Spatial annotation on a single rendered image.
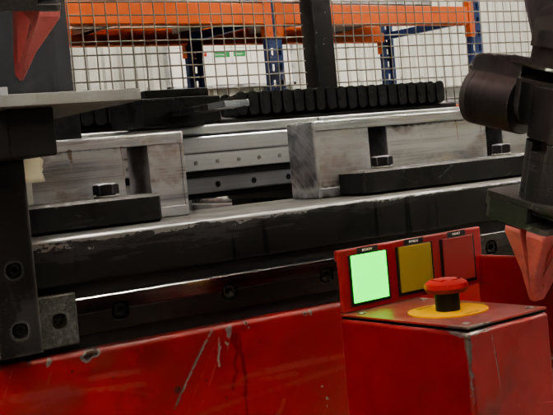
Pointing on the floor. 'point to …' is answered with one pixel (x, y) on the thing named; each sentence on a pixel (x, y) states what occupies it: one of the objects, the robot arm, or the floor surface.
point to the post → (318, 44)
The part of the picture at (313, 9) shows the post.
